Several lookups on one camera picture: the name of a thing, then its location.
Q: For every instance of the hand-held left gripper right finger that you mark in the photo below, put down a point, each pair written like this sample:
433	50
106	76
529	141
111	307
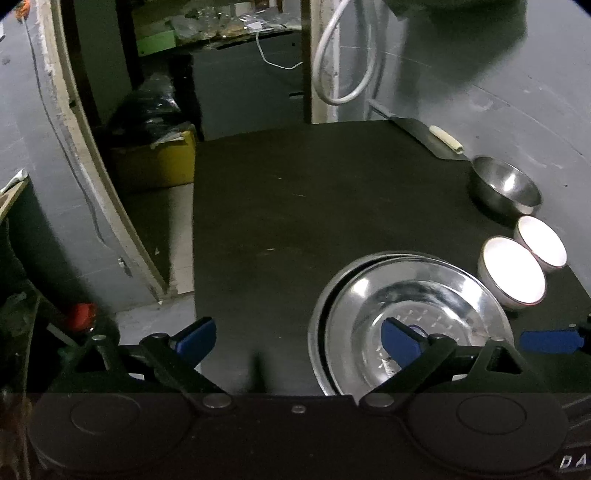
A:
399	342

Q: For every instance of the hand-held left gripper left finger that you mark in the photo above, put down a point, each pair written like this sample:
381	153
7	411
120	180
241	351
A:
199	339

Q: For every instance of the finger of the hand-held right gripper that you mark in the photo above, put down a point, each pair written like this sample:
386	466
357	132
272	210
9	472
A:
549	341

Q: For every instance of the shiny steel plate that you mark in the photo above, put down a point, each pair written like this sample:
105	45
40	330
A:
369	314

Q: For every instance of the white bowl with red rim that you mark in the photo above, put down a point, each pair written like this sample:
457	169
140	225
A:
512	274
542	240

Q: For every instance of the stainless steel basin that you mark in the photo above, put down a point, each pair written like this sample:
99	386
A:
315	337

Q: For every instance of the steel bowl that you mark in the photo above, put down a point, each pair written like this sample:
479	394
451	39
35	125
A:
503	194

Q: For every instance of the red-capped bottle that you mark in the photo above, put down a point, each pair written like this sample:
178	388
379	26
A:
81	316

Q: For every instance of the yellow box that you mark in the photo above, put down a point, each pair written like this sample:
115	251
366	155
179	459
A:
157	161

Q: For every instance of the pale cylindrical stick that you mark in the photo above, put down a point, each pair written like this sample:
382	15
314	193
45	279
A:
445	138

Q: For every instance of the steel cleaver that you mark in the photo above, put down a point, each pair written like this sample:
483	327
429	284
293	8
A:
415	131

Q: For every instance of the wooden counter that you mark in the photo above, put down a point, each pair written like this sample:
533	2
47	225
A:
11	201

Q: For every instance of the black plastic bag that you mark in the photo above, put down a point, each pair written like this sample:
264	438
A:
143	106

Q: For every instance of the white plastic wrapper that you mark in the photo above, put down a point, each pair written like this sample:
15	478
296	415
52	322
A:
16	177

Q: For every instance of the dark cabinet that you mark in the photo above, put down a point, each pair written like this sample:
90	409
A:
244	92

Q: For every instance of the green box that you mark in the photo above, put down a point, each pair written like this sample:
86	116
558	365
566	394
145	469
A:
157	42

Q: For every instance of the pile of clear plastic bags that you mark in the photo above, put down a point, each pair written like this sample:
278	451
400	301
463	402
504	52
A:
203	25

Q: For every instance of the wooden door frame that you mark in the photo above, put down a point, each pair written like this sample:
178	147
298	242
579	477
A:
99	177

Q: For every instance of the orange wall hook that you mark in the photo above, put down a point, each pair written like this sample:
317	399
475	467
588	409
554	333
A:
19	9

